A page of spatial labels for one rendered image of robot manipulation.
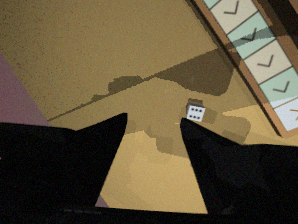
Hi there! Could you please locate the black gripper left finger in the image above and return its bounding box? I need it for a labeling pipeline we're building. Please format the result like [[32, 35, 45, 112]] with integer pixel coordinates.
[[0, 113, 128, 207]]

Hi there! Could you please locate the white die with black pips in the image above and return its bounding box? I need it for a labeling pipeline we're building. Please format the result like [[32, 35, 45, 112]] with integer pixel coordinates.
[[186, 103, 206, 122]]

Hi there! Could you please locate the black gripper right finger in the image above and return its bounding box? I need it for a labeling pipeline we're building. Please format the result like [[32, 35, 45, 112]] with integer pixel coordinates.
[[180, 118, 298, 215]]

